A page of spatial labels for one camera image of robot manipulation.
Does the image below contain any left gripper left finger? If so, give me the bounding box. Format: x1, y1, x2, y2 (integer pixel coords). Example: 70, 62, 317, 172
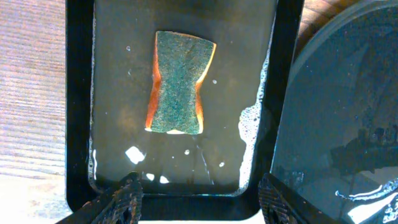
57, 172, 144, 224

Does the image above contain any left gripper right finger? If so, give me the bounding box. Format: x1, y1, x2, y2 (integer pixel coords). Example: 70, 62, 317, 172
258, 173, 338, 224

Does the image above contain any green orange scrubbing sponge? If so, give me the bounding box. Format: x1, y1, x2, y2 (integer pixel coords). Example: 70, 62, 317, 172
145, 30, 216, 135

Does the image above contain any black rectangular water tray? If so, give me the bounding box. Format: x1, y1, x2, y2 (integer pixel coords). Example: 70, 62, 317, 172
65, 0, 305, 223

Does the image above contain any black round serving tray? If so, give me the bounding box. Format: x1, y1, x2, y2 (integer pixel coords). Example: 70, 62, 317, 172
270, 0, 397, 223

